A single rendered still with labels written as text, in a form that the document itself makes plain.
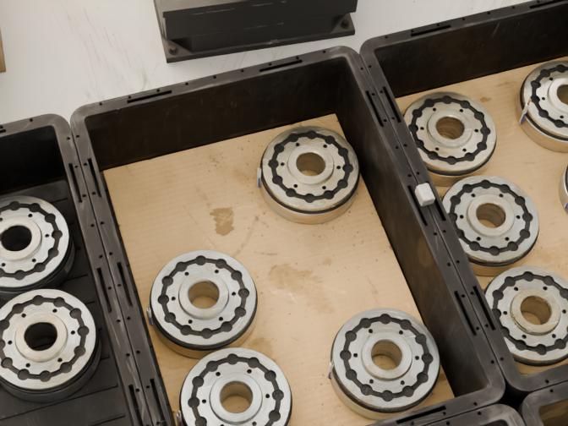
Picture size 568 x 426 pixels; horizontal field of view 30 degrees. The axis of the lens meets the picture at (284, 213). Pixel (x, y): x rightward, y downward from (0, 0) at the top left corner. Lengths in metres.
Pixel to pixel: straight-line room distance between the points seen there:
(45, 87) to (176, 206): 0.33
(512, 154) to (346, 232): 0.21
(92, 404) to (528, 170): 0.52
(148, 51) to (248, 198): 0.34
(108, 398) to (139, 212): 0.20
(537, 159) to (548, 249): 0.11
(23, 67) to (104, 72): 0.10
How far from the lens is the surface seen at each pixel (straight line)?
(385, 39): 1.11
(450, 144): 1.12
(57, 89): 1.36
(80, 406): 1.02
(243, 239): 1.08
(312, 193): 1.08
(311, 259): 1.08
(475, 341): 0.95
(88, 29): 1.41
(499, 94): 1.22
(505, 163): 1.17
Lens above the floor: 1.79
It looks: 61 degrees down
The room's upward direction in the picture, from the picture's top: 6 degrees clockwise
